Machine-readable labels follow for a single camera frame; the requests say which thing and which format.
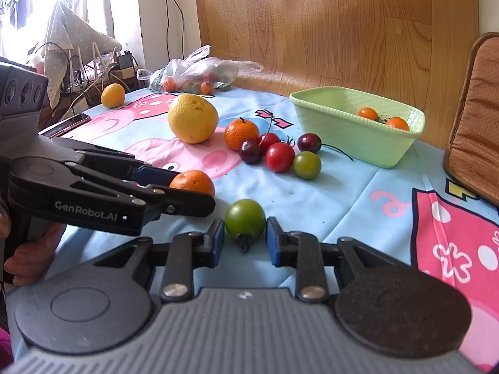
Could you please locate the cartoon pig tablecloth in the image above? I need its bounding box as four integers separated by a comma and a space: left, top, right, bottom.
7, 85, 499, 374

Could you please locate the small orange mandarin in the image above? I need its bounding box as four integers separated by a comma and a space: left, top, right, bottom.
358, 107, 379, 122

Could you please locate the wooden headboard panel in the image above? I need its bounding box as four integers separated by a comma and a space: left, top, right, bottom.
196, 0, 479, 148

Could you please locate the light green plastic basket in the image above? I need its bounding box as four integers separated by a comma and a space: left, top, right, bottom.
289, 86, 425, 168

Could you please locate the dark red cherry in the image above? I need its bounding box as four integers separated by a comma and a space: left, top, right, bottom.
257, 118, 280, 156

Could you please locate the small yellow lemon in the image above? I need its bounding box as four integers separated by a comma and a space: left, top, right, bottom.
101, 83, 126, 109

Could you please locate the dark purple plum cherry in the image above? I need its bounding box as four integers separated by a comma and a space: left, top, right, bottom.
297, 133, 322, 154

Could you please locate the large yellow grapefruit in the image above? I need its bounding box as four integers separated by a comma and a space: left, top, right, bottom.
167, 94, 219, 144

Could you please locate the orange cherry tomato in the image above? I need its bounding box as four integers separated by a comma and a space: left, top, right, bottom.
386, 117, 410, 132

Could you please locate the olive green tomato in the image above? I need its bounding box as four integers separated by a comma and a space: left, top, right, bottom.
293, 151, 322, 180

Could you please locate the left human hand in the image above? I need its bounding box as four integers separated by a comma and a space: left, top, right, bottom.
4, 223, 66, 287

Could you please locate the orange mandarin with stem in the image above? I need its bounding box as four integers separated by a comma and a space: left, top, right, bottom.
224, 117, 260, 151

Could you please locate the clear plastic fruit bag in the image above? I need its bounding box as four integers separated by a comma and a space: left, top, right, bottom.
147, 45, 264, 94

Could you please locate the black thin cable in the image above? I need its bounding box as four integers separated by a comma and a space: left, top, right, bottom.
157, 0, 186, 62

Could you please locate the red cherry tomato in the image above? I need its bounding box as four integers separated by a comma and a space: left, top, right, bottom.
265, 143, 295, 173

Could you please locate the brown seat cushion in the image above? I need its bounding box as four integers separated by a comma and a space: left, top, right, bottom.
444, 32, 498, 205

